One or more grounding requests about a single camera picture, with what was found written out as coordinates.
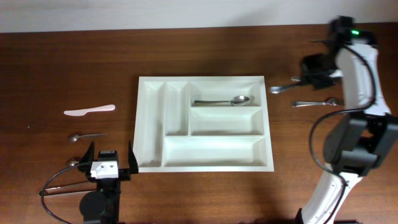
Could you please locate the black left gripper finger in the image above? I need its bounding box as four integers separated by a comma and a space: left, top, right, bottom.
80, 141, 95, 164
128, 140, 139, 174

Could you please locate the metal fork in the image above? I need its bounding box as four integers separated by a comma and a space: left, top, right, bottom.
291, 98, 344, 107
291, 76, 301, 82

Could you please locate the large metal spoon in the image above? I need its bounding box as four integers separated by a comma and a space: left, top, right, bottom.
269, 83, 302, 94
194, 95, 251, 106

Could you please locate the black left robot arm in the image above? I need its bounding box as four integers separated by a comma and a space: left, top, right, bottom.
78, 142, 139, 223

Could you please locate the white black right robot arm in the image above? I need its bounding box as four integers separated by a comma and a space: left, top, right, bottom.
295, 16, 397, 223

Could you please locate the pink plastic knife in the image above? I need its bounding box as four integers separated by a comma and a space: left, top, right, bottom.
63, 105, 116, 116

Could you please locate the white plastic cutlery tray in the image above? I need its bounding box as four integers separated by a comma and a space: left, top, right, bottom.
133, 76, 274, 172

